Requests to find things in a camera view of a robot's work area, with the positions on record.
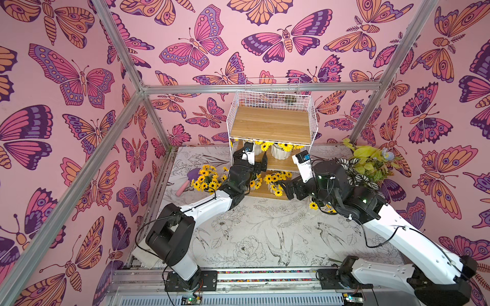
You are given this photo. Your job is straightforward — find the green striped leafy plant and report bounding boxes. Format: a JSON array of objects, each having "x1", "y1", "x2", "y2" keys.
[{"x1": 336, "y1": 138, "x2": 396, "y2": 191}]

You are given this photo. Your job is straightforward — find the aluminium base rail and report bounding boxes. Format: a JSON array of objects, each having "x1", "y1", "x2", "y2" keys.
[{"x1": 102, "y1": 267, "x2": 420, "y2": 305}]

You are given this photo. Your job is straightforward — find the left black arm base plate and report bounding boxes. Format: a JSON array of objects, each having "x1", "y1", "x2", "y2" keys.
[{"x1": 165, "y1": 269, "x2": 218, "y2": 292}]

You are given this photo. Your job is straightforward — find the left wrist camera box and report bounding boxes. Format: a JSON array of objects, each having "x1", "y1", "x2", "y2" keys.
[{"x1": 241, "y1": 142, "x2": 255, "y2": 165}]

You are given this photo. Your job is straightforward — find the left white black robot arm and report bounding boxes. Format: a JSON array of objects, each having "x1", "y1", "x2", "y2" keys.
[{"x1": 145, "y1": 144, "x2": 268, "y2": 283}]

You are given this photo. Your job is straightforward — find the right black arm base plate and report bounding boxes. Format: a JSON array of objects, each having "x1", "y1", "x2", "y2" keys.
[{"x1": 315, "y1": 266, "x2": 372, "y2": 290}]

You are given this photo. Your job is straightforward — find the sunflower pot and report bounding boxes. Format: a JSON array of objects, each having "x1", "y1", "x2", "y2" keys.
[
  {"x1": 263, "y1": 171, "x2": 292, "y2": 198},
  {"x1": 253, "y1": 141, "x2": 274, "y2": 156},
  {"x1": 191, "y1": 164, "x2": 229, "y2": 194},
  {"x1": 250, "y1": 173, "x2": 263, "y2": 191},
  {"x1": 271, "y1": 143, "x2": 304, "y2": 160},
  {"x1": 309, "y1": 199, "x2": 338, "y2": 215}
]

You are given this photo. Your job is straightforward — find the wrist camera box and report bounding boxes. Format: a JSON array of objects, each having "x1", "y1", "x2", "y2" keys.
[
  {"x1": 241, "y1": 142, "x2": 255, "y2": 165},
  {"x1": 292, "y1": 150, "x2": 313, "y2": 183}
]

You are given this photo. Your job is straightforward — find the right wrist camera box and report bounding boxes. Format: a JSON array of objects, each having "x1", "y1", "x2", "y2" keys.
[{"x1": 292, "y1": 150, "x2": 313, "y2": 183}]

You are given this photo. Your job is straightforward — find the white wire wooden shelf rack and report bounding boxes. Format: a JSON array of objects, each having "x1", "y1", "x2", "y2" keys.
[{"x1": 227, "y1": 91, "x2": 319, "y2": 196}]

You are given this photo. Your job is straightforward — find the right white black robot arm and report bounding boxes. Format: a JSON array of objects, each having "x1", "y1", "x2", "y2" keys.
[{"x1": 283, "y1": 152, "x2": 477, "y2": 305}]

